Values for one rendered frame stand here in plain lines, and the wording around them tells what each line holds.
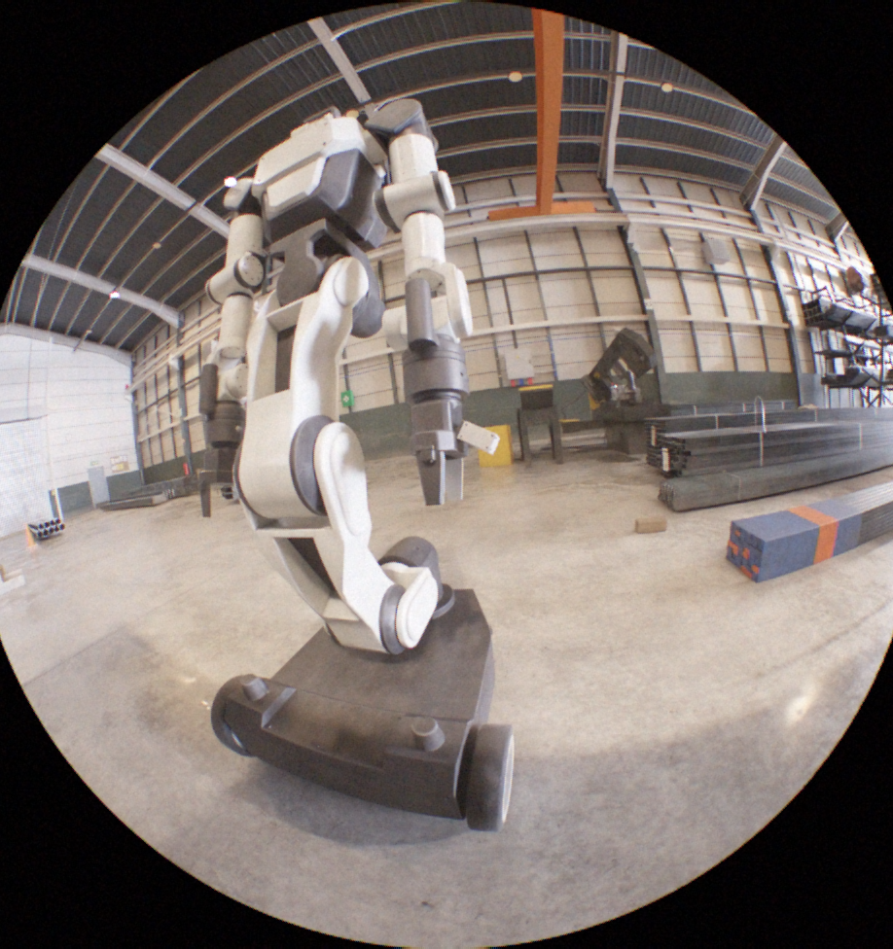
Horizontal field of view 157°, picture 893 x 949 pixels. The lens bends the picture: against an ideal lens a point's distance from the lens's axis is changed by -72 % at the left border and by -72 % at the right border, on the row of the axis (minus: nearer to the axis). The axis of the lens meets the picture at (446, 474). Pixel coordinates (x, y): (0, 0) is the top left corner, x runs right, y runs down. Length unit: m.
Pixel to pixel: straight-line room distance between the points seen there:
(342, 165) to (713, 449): 2.33
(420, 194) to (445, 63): 9.24
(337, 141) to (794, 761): 1.45
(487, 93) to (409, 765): 10.51
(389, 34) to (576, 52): 4.18
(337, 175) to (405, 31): 8.86
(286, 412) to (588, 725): 0.81
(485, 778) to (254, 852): 0.48
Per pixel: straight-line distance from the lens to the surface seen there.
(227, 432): 0.66
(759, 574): 1.36
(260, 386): 0.54
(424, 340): 0.41
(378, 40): 9.54
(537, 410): 4.13
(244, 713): 0.70
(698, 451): 2.32
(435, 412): 0.39
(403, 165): 0.69
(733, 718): 0.87
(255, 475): 0.46
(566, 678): 0.89
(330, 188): 0.69
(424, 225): 0.57
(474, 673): 0.68
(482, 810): 0.52
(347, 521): 0.43
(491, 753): 0.51
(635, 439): 4.60
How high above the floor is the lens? 0.64
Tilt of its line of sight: 8 degrees down
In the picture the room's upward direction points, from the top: 8 degrees counter-clockwise
